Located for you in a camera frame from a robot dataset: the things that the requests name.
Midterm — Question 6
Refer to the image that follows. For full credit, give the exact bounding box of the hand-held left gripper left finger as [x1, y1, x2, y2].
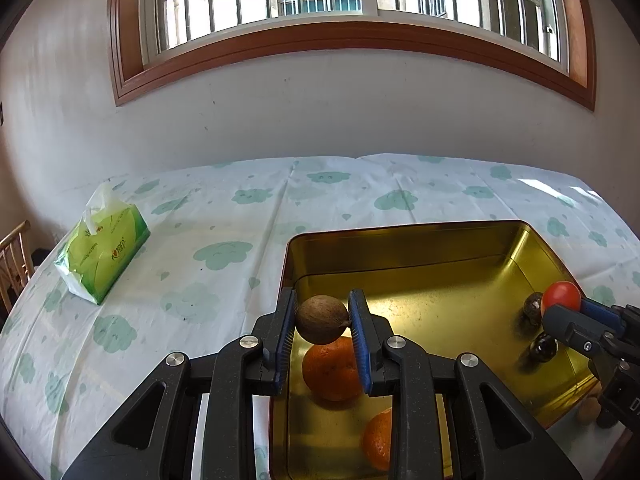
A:
[62, 287, 297, 480]

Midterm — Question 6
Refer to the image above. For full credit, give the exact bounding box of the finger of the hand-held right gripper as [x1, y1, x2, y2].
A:
[542, 306, 618, 361]
[581, 297, 628, 333]

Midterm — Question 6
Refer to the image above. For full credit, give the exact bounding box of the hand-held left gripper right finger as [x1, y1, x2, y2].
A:
[348, 289, 583, 480]

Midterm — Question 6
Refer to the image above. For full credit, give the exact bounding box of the dark shiny fruit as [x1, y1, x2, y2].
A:
[522, 291, 546, 321]
[530, 334, 559, 362]

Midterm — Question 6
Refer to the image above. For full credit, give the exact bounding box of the red tomato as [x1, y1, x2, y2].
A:
[541, 281, 582, 313]

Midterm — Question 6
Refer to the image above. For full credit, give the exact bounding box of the brown longan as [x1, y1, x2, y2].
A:
[296, 296, 351, 346]
[577, 396, 601, 426]

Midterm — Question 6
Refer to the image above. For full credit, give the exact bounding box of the orange tangerine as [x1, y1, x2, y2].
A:
[302, 336, 362, 402]
[361, 406, 396, 472]

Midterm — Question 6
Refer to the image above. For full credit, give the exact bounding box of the red and gold tin box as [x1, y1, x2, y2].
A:
[267, 220, 603, 480]

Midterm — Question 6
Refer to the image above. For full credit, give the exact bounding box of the cloud print tablecloth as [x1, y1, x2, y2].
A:
[0, 152, 640, 480]

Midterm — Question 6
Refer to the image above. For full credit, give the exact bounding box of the green tissue pack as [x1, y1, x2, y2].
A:
[52, 182, 151, 306]

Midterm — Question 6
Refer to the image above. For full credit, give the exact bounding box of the light wooden chair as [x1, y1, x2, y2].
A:
[0, 220, 36, 316]

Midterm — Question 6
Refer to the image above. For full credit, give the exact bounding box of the wood framed barred window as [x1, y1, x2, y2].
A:
[107, 0, 598, 113]

